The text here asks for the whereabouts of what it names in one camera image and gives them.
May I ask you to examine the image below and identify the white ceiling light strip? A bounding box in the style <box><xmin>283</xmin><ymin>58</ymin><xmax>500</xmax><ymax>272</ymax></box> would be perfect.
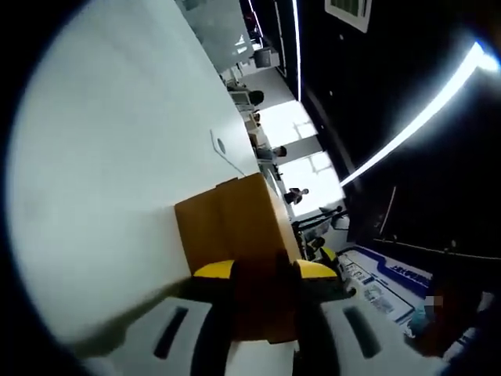
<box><xmin>291</xmin><ymin>0</ymin><xmax>303</xmax><ymax>102</ymax></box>
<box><xmin>339</xmin><ymin>41</ymin><xmax>488</xmax><ymax>186</ymax></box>

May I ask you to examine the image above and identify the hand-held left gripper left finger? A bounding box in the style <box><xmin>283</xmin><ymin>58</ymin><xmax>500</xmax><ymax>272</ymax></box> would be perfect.
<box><xmin>84</xmin><ymin>259</ymin><xmax>236</xmax><ymax>376</ymax></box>

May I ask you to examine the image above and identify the blue white wall poster board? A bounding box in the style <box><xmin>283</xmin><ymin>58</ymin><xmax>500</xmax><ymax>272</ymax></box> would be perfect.
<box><xmin>336</xmin><ymin>246</ymin><xmax>435</xmax><ymax>326</ymax></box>

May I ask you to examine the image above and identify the brown cardboard shoe box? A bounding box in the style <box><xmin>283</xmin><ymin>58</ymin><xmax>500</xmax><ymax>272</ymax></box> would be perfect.
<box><xmin>174</xmin><ymin>172</ymin><xmax>302</xmax><ymax>345</ymax></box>

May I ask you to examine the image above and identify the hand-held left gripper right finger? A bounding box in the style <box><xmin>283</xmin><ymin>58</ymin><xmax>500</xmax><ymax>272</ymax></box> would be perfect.
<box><xmin>293</xmin><ymin>258</ymin><xmax>440</xmax><ymax>376</ymax></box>

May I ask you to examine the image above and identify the white ceiling air vent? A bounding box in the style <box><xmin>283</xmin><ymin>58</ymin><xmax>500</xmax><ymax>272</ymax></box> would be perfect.
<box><xmin>324</xmin><ymin>0</ymin><xmax>372</xmax><ymax>34</ymax></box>

